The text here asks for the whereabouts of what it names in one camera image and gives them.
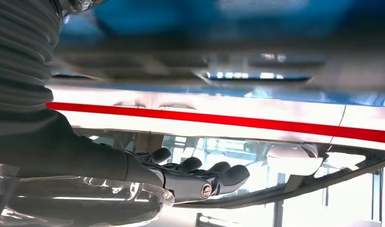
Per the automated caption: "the white car with red stripe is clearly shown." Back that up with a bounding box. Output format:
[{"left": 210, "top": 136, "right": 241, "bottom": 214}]
[{"left": 45, "top": 84, "right": 385, "bottom": 227}]

